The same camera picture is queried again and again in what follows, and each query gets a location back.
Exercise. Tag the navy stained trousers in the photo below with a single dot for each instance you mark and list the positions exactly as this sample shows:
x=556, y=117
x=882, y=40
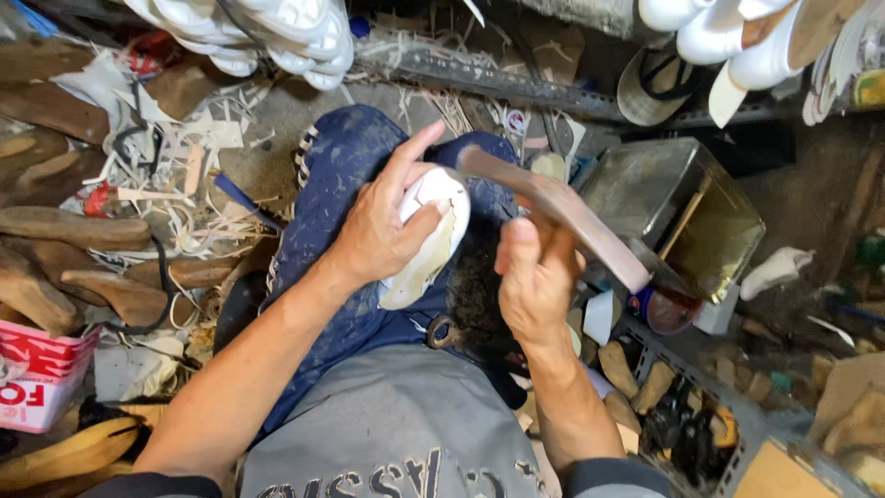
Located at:
x=346, y=180

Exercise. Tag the metal pincers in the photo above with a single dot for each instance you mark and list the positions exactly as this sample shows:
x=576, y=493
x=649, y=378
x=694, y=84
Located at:
x=442, y=333

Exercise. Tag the row of white shoes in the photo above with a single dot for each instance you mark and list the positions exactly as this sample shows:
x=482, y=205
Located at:
x=733, y=41

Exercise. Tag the red and white carton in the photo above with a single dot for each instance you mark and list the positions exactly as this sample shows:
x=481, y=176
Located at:
x=41, y=377

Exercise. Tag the white crumpled cloth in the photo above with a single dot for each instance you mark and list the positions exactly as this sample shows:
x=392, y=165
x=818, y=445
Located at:
x=774, y=270

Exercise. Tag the metal rack with wooden lasts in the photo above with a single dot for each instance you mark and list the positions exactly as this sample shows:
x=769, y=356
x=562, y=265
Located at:
x=726, y=408

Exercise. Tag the heap of wooden shoe lasts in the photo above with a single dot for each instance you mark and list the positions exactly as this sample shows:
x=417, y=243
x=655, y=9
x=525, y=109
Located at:
x=62, y=228

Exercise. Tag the grey printed shirt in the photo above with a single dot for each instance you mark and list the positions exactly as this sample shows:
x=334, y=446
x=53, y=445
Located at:
x=394, y=422

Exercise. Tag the red lidded glue jar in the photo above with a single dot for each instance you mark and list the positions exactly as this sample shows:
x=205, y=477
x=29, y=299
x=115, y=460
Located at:
x=664, y=312

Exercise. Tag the person's left hand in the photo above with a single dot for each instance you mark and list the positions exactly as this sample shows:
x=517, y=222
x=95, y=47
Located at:
x=373, y=235

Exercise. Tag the person's right hand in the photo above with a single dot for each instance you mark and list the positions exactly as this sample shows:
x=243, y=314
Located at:
x=536, y=290

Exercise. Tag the wooden stick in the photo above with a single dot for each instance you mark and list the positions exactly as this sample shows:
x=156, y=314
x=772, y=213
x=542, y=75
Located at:
x=681, y=225

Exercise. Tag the small white box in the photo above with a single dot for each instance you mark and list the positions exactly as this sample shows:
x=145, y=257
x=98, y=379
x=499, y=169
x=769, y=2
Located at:
x=718, y=315

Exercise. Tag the yellow shoe lasts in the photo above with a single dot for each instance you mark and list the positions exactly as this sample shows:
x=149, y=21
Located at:
x=76, y=449

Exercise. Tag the grey metal angle rail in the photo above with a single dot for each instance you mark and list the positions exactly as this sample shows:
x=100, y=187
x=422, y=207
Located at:
x=498, y=83

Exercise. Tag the square metal tin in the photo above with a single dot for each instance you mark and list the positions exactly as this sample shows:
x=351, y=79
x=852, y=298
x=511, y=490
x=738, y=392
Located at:
x=691, y=207

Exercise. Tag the stack of white shoe soles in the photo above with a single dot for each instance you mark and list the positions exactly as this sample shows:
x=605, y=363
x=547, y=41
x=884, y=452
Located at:
x=276, y=34

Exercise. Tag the heap of white leather scraps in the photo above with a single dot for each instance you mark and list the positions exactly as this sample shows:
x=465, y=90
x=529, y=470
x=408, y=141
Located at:
x=173, y=152

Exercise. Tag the black fuzzy brush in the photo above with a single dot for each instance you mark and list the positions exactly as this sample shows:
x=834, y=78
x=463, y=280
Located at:
x=477, y=297

